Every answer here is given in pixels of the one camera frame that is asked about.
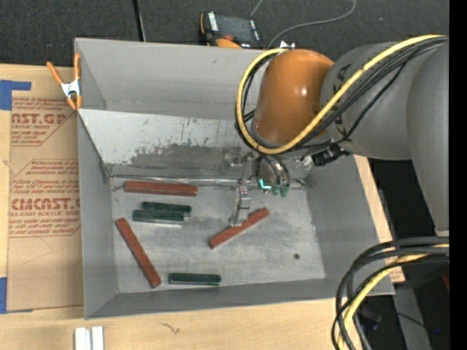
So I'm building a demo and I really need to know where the grey metal bin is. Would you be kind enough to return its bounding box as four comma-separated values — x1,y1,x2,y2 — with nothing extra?
74,37,397,321

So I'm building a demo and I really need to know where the dark green flat block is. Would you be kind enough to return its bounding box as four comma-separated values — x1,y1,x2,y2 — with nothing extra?
167,272,223,287
131,209,185,223
141,201,193,217

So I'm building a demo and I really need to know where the black cylinder on white bracket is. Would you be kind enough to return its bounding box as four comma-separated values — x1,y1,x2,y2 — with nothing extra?
299,143,352,171

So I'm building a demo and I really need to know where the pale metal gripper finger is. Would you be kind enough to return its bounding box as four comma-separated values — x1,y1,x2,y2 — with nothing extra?
228,187,243,228
240,188,253,226

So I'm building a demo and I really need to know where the red-brown flat block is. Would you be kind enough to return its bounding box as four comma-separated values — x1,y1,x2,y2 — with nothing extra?
207,206,271,251
123,179,199,198
114,217,163,289

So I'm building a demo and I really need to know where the brown cardboard board, red print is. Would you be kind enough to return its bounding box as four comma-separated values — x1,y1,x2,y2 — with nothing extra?
0,63,85,315

